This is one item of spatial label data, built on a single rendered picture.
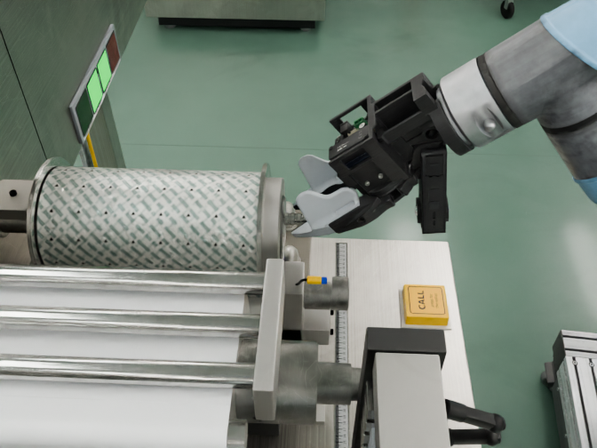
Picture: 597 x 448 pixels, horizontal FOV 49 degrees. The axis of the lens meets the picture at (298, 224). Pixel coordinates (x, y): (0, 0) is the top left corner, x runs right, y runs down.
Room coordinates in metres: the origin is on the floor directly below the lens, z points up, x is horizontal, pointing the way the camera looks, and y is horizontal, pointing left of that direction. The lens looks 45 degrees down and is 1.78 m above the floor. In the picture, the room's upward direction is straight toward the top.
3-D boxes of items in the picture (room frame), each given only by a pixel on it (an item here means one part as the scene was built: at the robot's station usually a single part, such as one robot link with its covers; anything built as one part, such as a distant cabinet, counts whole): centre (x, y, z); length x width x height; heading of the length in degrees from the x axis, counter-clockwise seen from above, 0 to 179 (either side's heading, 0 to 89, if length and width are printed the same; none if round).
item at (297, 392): (0.27, 0.02, 1.33); 0.06 x 0.06 x 0.06; 87
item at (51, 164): (0.53, 0.28, 1.25); 0.15 x 0.01 x 0.15; 177
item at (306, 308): (0.48, -0.01, 1.05); 0.06 x 0.05 x 0.31; 87
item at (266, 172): (0.52, 0.04, 1.25); 0.15 x 0.01 x 0.15; 177
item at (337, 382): (0.27, -0.04, 1.33); 0.06 x 0.03 x 0.03; 87
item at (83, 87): (0.92, 0.33, 1.18); 0.25 x 0.01 x 0.07; 177
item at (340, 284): (0.48, -0.05, 1.18); 0.04 x 0.02 x 0.04; 177
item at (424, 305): (0.67, -0.21, 0.91); 0.07 x 0.07 x 0.02; 87
